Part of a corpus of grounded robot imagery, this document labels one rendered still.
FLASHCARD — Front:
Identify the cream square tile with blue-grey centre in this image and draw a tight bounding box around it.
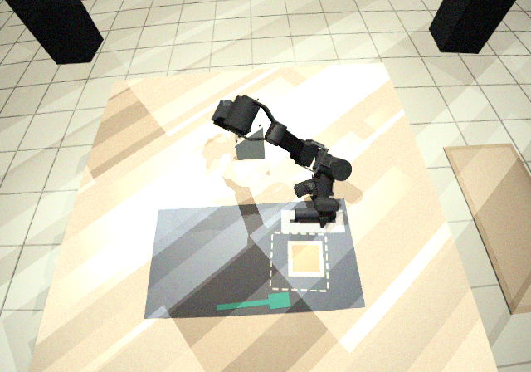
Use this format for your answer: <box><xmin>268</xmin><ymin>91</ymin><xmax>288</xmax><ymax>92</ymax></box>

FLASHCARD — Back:
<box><xmin>288</xmin><ymin>241</ymin><xmax>324</xmax><ymax>277</ymax></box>

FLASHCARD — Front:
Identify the teal small trowel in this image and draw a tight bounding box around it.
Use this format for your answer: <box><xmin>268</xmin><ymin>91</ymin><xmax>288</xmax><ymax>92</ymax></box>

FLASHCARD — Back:
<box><xmin>217</xmin><ymin>292</ymin><xmax>290</xmax><ymax>311</ymax></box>

